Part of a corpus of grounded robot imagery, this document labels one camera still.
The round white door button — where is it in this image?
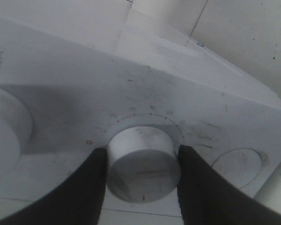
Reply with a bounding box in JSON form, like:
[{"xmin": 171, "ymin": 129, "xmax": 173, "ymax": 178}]
[{"xmin": 211, "ymin": 148, "xmax": 263, "ymax": 189}]

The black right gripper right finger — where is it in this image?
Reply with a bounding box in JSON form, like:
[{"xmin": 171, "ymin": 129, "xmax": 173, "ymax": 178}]
[{"xmin": 177, "ymin": 145, "xmax": 281, "ymax": 225}]

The white timer knob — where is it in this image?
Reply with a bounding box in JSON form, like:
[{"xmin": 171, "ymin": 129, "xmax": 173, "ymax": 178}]
[{"xmin": 107, "ymin": 126, "xmax": 181, "ymax": 203}]

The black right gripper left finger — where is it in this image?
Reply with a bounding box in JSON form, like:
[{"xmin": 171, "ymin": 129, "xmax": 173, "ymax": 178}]
[{"xmin": 0, "ymin": 148, "xmax": 108, "ymax": 225}]

